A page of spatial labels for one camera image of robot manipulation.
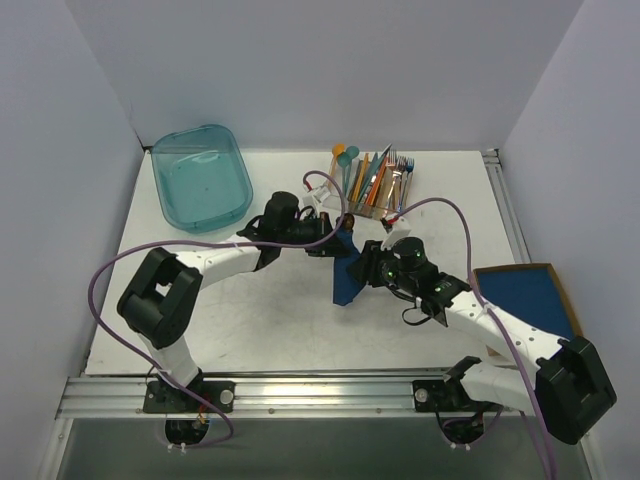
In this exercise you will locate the stack of blue napkins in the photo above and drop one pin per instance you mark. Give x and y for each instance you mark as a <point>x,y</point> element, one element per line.
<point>530,295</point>

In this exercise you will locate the copper metal spoon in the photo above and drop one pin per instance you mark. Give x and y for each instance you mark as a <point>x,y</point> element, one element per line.
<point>348,222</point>

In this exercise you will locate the blue paper napkin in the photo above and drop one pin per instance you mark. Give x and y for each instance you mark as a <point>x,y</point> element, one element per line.
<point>345,287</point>

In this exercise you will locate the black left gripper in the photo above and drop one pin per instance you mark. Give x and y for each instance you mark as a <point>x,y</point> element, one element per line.
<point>329,236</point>

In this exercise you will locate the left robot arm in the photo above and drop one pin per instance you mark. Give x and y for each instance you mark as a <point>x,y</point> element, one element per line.
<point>159,300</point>

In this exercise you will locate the teal plastic spoon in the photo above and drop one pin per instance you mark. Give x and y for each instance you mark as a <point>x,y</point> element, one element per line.
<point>344,161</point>

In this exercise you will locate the clear acrylic utensil organizer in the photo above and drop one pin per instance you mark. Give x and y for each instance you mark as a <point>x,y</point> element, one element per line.
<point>374,187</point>

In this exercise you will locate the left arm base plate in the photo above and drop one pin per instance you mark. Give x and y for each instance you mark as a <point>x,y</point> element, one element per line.
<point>161,398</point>

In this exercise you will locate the teal plastic bin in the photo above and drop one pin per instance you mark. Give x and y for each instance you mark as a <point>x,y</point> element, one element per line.
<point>201,179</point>

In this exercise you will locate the blue metal fork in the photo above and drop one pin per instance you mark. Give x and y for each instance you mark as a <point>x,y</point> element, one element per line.
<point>407,165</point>

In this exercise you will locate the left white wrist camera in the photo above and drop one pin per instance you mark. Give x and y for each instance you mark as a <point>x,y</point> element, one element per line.
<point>316,196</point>

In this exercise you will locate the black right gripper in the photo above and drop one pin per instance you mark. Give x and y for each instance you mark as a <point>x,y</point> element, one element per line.
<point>361,265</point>

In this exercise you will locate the orange plastic spoon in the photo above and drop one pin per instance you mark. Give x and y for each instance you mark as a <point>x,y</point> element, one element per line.
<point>335,171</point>

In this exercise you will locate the right side aluminium rail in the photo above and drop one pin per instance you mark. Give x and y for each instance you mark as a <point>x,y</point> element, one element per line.
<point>494,170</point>

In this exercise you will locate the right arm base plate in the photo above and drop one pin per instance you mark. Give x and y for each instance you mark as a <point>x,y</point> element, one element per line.
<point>438,396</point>

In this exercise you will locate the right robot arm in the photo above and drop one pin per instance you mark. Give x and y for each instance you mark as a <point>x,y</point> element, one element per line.
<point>561,381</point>

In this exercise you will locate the cardboard napkin box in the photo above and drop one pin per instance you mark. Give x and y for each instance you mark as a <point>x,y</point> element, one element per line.
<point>565,295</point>

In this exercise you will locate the aluminium mounting rail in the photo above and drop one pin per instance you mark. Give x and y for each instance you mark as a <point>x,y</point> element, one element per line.
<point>382,394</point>

